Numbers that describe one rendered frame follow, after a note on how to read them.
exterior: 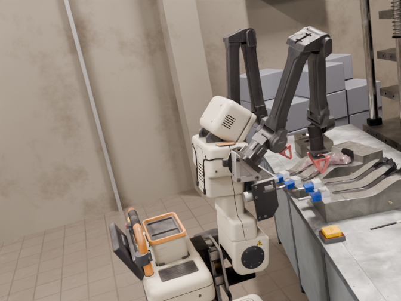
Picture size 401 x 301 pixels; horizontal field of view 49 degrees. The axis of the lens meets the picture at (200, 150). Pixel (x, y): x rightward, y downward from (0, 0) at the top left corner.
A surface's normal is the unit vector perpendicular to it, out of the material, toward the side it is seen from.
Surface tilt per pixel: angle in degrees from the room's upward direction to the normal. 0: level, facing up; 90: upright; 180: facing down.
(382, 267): 0
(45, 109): 90
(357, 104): 90
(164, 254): 92
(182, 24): 90
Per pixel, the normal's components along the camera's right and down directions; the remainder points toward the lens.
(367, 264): -0.18, -0.94
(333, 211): 0.05, 0.27
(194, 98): 0.26, 0.22
